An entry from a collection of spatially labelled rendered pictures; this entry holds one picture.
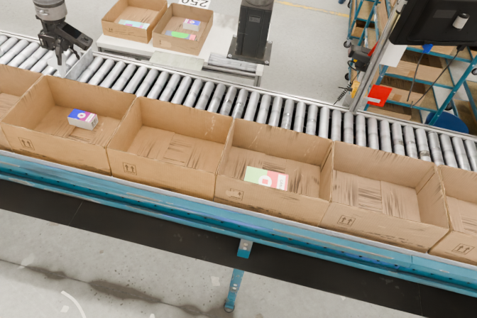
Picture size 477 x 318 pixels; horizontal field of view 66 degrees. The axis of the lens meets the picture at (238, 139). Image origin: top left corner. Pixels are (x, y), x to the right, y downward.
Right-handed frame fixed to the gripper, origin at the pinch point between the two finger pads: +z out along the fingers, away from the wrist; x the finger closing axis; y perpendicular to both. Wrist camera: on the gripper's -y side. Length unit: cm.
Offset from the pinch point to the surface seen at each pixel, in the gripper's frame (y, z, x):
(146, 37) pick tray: 9, 39, -84
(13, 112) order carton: 19.1, 15.4, 13.9
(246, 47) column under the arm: -50, 37, -92
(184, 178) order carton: -48, 20, 21
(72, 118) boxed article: 5.5, 25.6, 1.4
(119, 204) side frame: -25, 37, 28
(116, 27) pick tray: 27, 36, -84
